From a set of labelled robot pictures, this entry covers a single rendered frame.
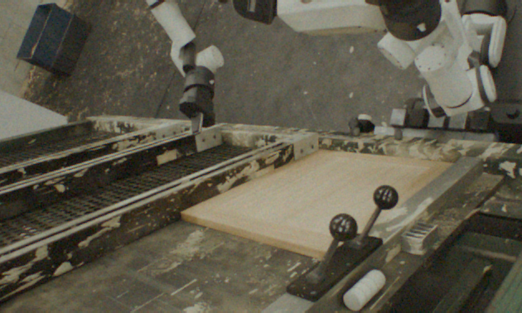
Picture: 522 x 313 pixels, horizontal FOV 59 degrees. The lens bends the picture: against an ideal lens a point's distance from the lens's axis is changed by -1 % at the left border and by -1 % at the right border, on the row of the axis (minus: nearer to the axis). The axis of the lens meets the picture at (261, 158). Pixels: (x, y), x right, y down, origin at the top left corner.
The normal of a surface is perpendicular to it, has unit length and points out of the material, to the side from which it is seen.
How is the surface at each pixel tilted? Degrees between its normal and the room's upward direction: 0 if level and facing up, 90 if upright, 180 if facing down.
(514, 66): 0
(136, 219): 90
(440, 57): 7
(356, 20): 82
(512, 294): 57
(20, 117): 90
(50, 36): 90
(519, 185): 33
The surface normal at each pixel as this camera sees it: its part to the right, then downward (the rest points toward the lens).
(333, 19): -0.48, 0.77
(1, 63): 0.70, 0.24
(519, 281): -0.11, -0.96
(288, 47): -0.60, -0.30
